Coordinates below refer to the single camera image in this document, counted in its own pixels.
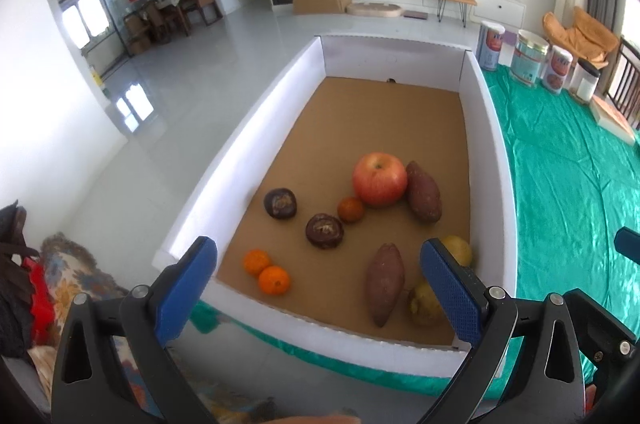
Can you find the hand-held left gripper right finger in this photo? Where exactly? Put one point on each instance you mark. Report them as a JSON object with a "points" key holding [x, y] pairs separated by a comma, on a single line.
{"points": [[452, 289]]}

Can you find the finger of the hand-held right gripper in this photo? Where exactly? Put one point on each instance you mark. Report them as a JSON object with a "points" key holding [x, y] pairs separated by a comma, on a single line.
{"points": [[605, 334], [629, 245]]}

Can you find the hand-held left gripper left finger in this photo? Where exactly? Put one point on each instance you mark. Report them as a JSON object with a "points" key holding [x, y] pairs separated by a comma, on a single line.
{"points": [[187, 289]]}

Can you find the brown pear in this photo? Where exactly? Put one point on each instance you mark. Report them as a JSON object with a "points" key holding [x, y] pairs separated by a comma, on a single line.
{"points": [[422, 304]]}

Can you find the yellow citrus fruit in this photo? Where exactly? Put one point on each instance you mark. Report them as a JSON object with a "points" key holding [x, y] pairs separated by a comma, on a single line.
{"points": [[460, 250]]}

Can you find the purple sweet potato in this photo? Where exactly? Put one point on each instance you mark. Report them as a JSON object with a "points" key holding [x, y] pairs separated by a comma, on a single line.
{"points": [[384, 284], [424, 194]]}

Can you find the orange tangerine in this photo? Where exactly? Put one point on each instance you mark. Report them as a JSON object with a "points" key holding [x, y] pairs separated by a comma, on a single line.
{"points": [[256, 262], [274, 280]]}

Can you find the dark brown wrinkled fruit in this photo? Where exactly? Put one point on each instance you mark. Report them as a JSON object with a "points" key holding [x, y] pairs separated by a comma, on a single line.
{"points": [[324, 230], [280, 203]]}

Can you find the dark reddish tangerine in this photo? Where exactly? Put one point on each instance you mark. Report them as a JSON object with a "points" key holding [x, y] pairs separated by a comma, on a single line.
{"points": [[350, 210]]}

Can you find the red apple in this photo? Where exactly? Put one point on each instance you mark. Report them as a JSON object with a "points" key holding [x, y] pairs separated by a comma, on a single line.
{"points": [[380, 179]]}

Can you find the white-walled cardboard box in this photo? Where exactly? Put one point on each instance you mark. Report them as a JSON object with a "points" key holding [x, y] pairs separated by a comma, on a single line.
{"points": [[350, 113]]}

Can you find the green tablecloth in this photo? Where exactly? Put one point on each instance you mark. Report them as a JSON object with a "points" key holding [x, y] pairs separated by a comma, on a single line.
{"points": [[560, 184]]}

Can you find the floral blanket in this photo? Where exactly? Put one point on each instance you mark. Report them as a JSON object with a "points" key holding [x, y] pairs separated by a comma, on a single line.
{"points": [[65, 269]]}

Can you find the thick orange cover book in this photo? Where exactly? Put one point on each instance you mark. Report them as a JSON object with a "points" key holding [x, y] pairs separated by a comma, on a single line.
{"points": [[612, 118]]}

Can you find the dark wooden bench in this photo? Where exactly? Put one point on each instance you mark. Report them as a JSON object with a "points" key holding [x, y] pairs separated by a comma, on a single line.
{"points": [[627, 78]]}

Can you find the dark and red clothing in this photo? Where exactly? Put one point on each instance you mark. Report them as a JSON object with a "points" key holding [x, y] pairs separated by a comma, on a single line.
{"points": [[20, 294]]}

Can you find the clear jar with black lid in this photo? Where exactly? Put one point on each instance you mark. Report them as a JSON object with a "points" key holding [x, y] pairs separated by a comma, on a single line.
{"points": [[584, 82]]}

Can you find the red label tin can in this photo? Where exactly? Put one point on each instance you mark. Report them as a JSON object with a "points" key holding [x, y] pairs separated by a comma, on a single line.
{"points": [[557, 71], [491, 46]]}

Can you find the clear jar with gold lid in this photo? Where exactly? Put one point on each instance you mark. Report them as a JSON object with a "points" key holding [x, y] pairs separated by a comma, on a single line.
{"points": [[529, 58]]}

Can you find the orange lounge chair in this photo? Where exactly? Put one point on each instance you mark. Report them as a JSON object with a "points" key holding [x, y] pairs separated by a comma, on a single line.
{"points": [[585, 36]]}

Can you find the purple mat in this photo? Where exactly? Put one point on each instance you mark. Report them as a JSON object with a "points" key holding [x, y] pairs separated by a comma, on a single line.
{"points": [[415, 15]]}

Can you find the wooden dining table set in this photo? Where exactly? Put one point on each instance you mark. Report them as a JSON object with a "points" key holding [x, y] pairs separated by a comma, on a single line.
{"points": [[170, 11]]}

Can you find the sliding glass door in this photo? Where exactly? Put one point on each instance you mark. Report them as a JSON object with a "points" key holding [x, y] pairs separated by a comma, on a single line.
{"points": [[100, 18]]}

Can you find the oval beige floor pad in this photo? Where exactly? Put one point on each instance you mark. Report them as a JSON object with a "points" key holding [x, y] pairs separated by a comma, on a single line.
{"points": [[374, 9]]}

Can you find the brown cardboard box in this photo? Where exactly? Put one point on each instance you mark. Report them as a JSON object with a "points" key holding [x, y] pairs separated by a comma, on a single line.
{"points": [[320, 2]]}

